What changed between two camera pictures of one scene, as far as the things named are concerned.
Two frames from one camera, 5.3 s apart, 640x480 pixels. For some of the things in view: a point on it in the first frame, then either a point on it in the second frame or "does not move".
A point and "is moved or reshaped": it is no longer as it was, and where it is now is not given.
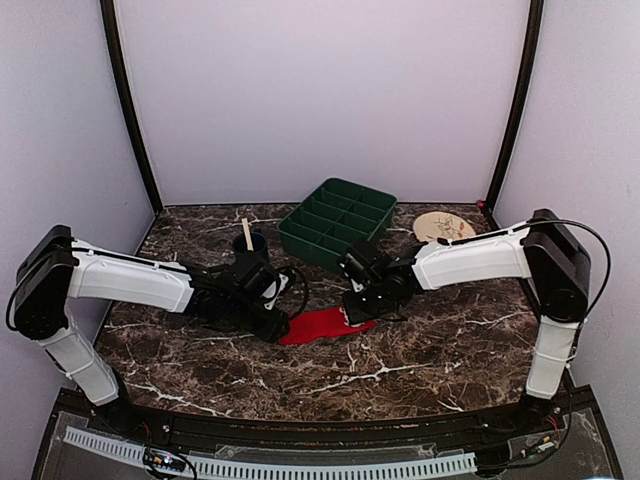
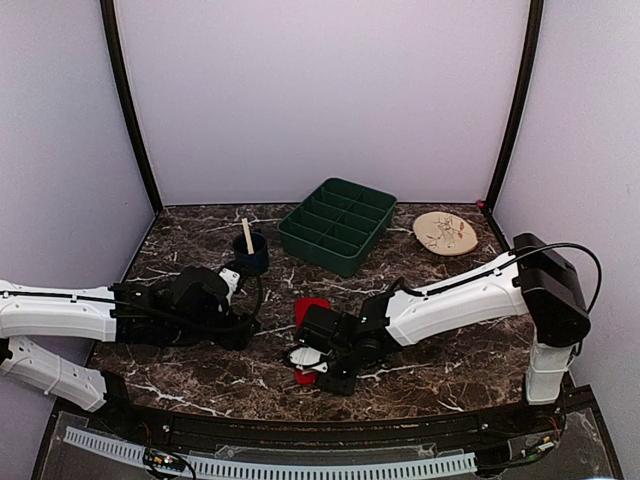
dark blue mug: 259,245 does not move
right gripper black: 356,314 → 344,387
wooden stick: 249,243 does not move
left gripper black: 270,332 → 238,335
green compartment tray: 332,219 does not move
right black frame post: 529,74 does not move
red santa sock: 315,324 is moved or reshaped
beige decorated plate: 434,225 does not move
